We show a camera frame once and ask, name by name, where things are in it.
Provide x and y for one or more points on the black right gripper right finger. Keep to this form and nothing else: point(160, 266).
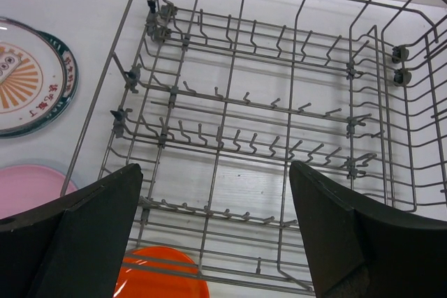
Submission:
point(359, 247)

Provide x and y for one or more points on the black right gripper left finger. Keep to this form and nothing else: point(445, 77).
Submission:
point(72, 246)

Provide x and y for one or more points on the pink plate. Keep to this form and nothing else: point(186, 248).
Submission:
point(24, 187)

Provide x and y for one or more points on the white plate dark patterned rim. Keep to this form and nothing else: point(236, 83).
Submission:
point(71, 78)

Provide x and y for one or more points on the white plate orange sunburst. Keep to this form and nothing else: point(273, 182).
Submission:
point(32, 76)

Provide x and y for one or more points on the grey wire dish rack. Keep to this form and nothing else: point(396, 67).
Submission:
point(214, 99)

